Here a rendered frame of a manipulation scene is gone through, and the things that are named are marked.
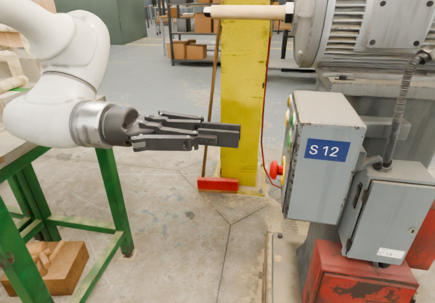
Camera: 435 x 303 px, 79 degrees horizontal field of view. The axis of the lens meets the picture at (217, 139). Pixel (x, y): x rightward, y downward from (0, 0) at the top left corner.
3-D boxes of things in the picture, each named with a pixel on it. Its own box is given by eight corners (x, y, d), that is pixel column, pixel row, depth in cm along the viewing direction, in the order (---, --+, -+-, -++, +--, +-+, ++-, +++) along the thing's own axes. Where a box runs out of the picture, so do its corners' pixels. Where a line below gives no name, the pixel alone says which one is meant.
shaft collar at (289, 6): (291, 22, 67) (293, 2, 64) (292, 24, 63) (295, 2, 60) (283, 22, 67) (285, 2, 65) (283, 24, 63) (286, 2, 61)
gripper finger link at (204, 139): (188, 132, 45) (183, 140, 43) (217, 134, 45) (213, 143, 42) (189, 140, 46) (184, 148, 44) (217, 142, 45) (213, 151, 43)
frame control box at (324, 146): (374, 187, 66) (410, 87, 54) (413, 261, 48) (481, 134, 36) (275, 177, 70) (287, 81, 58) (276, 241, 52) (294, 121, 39)
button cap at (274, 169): (287, 173, 56) (289, 157, 54) (287, 185, 52) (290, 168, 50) (268, 171, 56) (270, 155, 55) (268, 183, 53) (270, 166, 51)
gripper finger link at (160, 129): (140, 119, 47) (136, 122, 46) (199, 127, 45) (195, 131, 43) (144, 138, 49) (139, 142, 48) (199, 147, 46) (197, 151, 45)
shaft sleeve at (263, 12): (283, 19, 66) (285, 5, 64) (283, 20, 63) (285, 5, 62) (213, 18, 69) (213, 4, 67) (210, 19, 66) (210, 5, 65)
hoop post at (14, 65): (30, 84, 90) (20, 56, 85) (22, 87, 87) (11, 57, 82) (21, 83, 90) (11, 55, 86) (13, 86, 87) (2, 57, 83)
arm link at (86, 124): (77, 156, 49) (107, 158, 48) (63, 110, 44) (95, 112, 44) (104, 133, 57) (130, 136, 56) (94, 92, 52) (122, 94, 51)
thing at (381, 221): (388, 237, 78) (475, 42, 51) (404, 270, 68) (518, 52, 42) (334, 230, 80) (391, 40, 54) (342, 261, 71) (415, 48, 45)
